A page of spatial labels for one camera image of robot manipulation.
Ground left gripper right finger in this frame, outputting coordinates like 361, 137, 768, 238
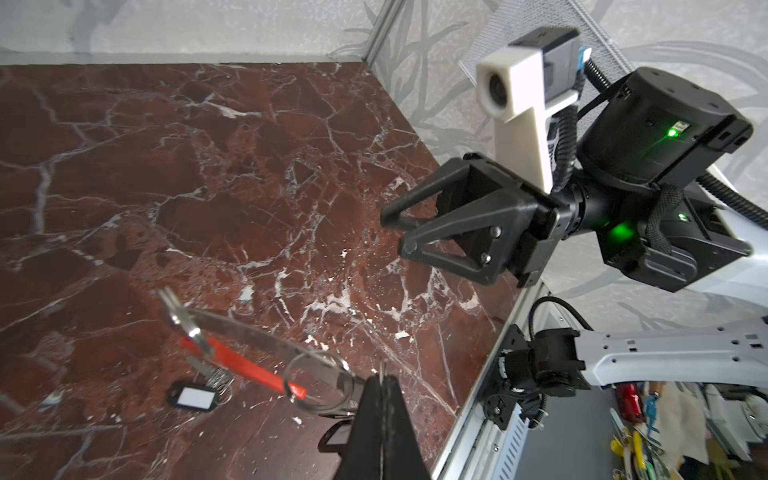
381, 376, 431, 480

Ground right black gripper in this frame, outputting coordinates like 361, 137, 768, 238
380, 153, 600, 287

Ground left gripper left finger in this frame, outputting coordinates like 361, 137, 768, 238
334, 376, 383, 480

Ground metal keyring plate red handle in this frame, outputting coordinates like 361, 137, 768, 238
157, 287, 364, 419

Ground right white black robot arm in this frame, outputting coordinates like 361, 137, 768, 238
380, 67, 767, 419

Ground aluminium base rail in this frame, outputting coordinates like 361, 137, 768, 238
431, 281, 550, 480

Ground right black corrugated cable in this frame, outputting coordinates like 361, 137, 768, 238
548, 56, 768, 232

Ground white wire mesh basket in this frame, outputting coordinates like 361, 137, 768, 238
458, 0, 634, 85

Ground aluminium frame profiles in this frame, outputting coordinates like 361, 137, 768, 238
1, 0, 402, 65

